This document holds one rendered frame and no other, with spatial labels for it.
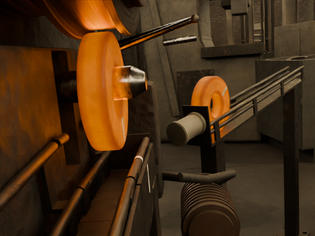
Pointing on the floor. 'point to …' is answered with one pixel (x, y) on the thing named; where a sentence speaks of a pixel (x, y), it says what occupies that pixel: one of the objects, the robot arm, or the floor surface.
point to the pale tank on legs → (260, 25)
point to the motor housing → (208, 210)
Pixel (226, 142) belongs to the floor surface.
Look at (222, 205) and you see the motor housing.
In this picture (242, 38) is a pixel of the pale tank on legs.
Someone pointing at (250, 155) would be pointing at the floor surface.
